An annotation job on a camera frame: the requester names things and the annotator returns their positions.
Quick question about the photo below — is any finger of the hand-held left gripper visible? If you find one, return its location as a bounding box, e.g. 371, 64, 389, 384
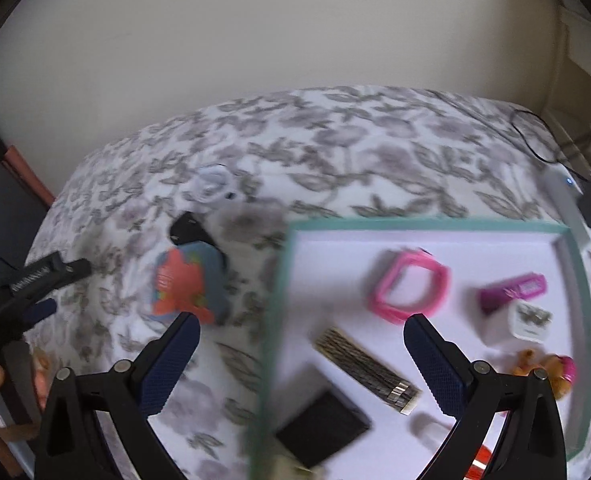
24, 297, 58, 327
10, 254, 93, 297

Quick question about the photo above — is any white device with blue light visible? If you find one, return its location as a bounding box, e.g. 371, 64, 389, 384
544, 165, 591, 242

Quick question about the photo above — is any black charger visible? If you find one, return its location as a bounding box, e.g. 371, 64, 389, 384
274, 389, 373, 468

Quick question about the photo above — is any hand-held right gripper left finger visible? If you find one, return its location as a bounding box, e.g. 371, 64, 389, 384
34, 311, 202, 480

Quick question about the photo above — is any gold patterned lighter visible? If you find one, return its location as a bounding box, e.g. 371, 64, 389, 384
314, 327, 422, 415

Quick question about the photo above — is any pink and blue toy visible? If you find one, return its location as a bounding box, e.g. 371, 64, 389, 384
175, 241, 230, 325

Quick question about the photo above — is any black cable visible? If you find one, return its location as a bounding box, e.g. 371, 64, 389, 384
511, 109, 591, 182

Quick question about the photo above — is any white tray with teal rim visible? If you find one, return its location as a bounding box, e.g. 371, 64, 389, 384
248, 216, 591, 480

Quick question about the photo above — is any white charger cube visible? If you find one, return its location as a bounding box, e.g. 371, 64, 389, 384
480, 301, 553, 347

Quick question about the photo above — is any black key fob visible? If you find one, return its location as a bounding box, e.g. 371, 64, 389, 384
169, 212, 223, 253

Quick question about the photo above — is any orange box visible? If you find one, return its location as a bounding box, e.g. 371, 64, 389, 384
463, 444, 493, 480

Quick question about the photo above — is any orange toy figure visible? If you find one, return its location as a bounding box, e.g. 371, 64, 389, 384
511, 350, 576, 401

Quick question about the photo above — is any brown wooden board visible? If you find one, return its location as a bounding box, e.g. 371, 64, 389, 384
2, 145, 56, 206

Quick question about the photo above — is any dark cabinet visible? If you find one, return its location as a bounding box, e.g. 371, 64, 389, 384
0, 150, 51, 266

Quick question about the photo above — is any purple lighter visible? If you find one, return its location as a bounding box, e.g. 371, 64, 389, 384
478, 272, 547, 317

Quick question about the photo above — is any white round case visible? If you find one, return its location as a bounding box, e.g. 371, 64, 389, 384
188, 166, 240, 206

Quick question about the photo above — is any pink watch band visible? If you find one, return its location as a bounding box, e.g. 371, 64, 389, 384
369, 248, 451, 325

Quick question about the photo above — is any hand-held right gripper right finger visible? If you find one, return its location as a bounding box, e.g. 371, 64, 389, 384
404, 313, 569, 480

